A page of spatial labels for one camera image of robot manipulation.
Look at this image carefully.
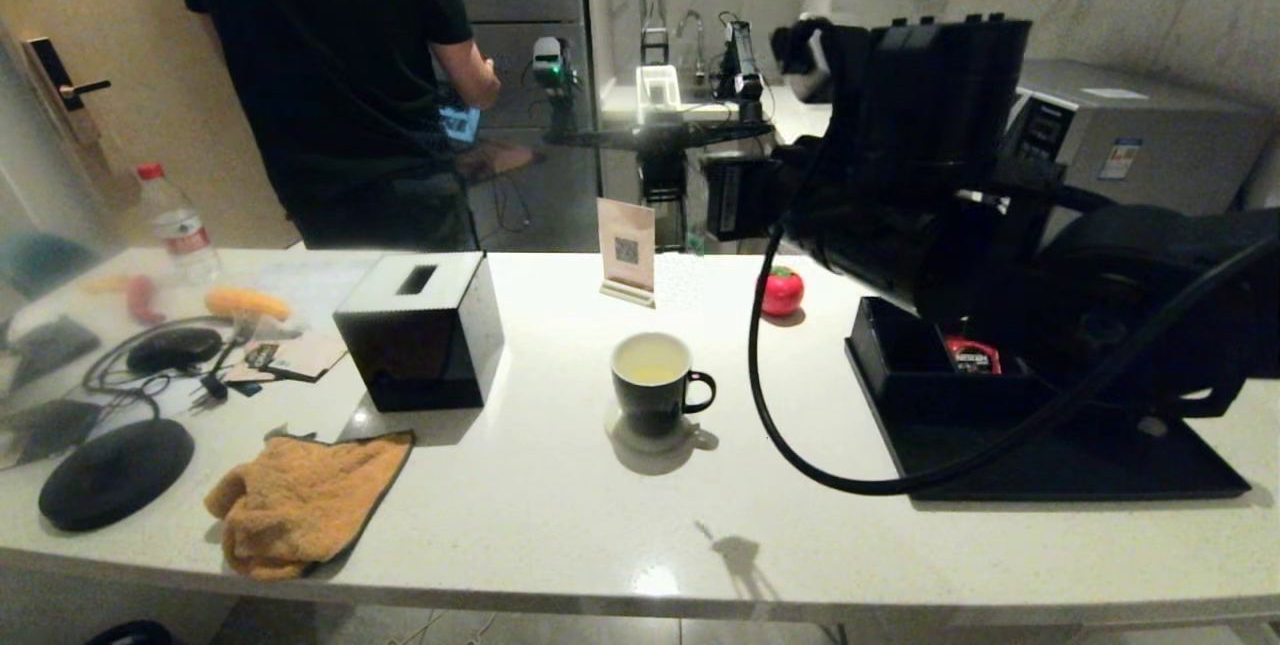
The red tomato-shaped timer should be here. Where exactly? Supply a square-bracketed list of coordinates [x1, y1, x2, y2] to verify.
[760, 266, 806, 317]

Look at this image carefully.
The black rig stand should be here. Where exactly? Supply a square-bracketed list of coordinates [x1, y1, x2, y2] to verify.
[545, 118, 776, 254]

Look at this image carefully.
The QR code sign stand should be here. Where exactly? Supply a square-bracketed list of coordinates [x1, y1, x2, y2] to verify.
[597, 197, 658, 309]

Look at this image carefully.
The white rig box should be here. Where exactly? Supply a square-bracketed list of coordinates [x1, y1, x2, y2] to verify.
[636, 64, 683, 124]

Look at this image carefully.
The chrome faucet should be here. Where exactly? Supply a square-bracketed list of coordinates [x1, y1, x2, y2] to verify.
[676, 9, 707, 76]

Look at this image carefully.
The black mug white inside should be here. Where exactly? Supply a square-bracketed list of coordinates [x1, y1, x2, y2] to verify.
[610, 332, 718, 438]

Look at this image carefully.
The black compartment box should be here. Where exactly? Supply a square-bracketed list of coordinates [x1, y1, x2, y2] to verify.
[848, 297, 1036, 421]

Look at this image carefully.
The white round coaster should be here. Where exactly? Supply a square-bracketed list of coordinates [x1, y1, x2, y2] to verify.
[604, 403, 701, 454]

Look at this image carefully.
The red Nescafe coffee sachet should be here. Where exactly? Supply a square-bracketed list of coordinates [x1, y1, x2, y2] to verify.
[945, 335, 1002, 375]

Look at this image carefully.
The black tissue box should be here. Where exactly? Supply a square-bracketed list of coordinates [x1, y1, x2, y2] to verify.
[332, 252, 506, 414]

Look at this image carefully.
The silver microwave oven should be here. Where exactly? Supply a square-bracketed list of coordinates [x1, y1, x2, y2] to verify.
[1005, 60, 1276, 221]

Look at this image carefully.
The black serving tray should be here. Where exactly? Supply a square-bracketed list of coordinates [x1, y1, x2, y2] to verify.
[843, 340, 1253, 502]

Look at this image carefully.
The person in black shirt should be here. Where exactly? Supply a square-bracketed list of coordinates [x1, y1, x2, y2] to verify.
[170, 0, 501, 252]

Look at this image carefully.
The clear plastic bag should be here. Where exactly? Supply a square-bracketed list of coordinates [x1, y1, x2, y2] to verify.
[240, 313, 307, 342]

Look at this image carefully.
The yellow toy corn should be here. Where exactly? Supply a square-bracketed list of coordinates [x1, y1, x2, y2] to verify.
[205, 287, 292, 322]

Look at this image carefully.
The orange towel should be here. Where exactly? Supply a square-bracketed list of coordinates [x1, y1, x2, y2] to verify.
[204, 430, 416, 582]

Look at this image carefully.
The red-capped water bottle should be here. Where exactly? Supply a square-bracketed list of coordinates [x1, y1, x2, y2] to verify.
[136, 163, 225, 285]

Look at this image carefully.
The black oval mouse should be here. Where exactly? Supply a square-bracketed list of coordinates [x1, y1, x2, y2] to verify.
[126, 327, 224, 377]

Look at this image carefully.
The red chili pepper toy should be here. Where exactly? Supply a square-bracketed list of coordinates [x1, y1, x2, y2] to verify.
[126, 275, 170, 325]

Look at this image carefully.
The black round kettle base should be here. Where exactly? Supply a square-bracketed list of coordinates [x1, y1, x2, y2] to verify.
[38, 418, 196, 533]

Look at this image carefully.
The teal rounded object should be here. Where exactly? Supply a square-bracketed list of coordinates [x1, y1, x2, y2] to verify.
[0, 230, 101, 300]

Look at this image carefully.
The black pouch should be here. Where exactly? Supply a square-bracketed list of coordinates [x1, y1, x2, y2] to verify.
[0, 316, 103, 387]

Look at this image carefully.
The black rounded floor object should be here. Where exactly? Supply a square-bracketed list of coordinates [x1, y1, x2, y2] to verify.
[88, 620, 176, 645]

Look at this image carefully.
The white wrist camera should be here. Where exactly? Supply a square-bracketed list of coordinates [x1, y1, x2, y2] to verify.
[770, 17, 837, 106]

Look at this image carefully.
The grey upright rig post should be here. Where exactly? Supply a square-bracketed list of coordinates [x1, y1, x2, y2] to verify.
[636, 0, 669, 66]

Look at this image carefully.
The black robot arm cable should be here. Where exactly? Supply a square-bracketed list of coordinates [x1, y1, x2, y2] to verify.
[747, 223, 1280, 499]

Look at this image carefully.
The black cable with plug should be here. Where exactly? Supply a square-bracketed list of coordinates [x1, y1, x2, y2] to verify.
[82, 317, 241, 406]

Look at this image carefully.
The black door lock handle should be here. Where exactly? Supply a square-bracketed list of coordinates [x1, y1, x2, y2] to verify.
[24, 37, 113, 148]

